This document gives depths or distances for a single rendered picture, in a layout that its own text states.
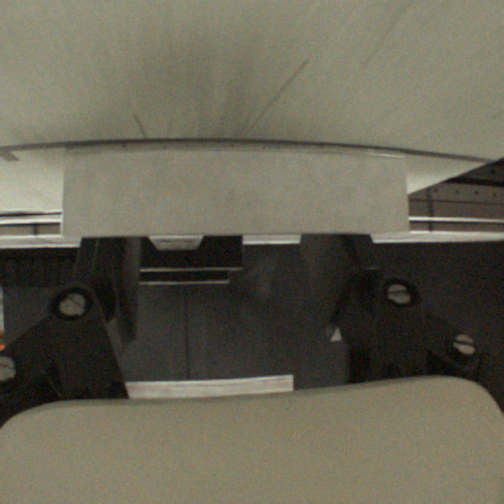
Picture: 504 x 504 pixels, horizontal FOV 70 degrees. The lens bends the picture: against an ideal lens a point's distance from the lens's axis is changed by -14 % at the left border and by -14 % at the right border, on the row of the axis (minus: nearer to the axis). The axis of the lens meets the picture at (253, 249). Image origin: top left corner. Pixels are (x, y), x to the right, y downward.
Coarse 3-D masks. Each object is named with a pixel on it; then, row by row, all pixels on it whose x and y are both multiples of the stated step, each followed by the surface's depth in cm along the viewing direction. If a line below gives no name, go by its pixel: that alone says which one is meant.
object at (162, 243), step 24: (144, 240) 36; (168, 240) 28; (192, 240) 28; (216, 240) 37; (240, 240) 38; (144, 264) 36; (168, 264) 37; (192, 264) 37; (216, 264) 37; (240, 264) 38
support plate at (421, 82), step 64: (0, 0) 3; (64, 0) 4; (128, 0) 4; (192, 0) 4; (256, 0) 4; (320, 0) 4; (384, 0) 4; (448, 0) 4; (0, 64) 5; (64, 64) 5; (128, 64) 6; (192, 64) 6; (256, 64) 6; (320, 64) 6; (384, 64) 6; (448, 64) 6; (0, 128) 7; (64, 128) 8; (128, 128) 8; (192, 128) 9; (256, 128) 9; (320, 128) 9; (384, 128) 9; (448, 128) 8; (0, 192) 13
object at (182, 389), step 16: (128, 384) 18; (144, 384) 18; (160, 384) 18; (176, 384) 18; (192, 384) 19; (208, 384) 19; (224, 384) 19; (240, 384) 19; (256, 384) 19; (272, 384) 19; (288, 384) 19
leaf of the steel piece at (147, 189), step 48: (96, 144) 9; (144, 144) 9; (192, 144) 9; (240, 144) 10; (288, 144) 10; (96, 192) 9; (144, 192) 9; (192, 192) 9; (240, 192) 9; (288, 192) 10; (336, 192) 10; (384, 192) 10
